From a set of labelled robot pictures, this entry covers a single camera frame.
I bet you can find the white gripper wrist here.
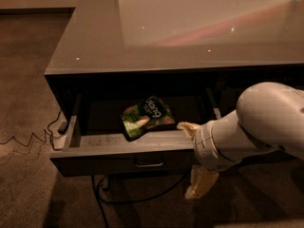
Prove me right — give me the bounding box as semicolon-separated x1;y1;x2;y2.
177;111;273;200

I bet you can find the dark drawer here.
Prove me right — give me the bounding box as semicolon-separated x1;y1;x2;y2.
49;87;222;178

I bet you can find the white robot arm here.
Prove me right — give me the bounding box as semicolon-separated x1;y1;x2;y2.
177;82;304;200

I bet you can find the dark cabinet with glossy top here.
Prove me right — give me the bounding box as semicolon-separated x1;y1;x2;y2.
44;0;304;192

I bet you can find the green snack bag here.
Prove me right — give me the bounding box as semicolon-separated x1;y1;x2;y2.
121;96;176;142

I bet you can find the black power adapter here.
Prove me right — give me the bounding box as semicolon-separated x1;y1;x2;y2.
58;122;68;134

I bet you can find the thick black floor cable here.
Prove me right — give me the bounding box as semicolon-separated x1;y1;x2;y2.
90;168;193;228

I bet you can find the thin black tangled cable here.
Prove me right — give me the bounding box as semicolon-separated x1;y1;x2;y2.
0;109;69;151

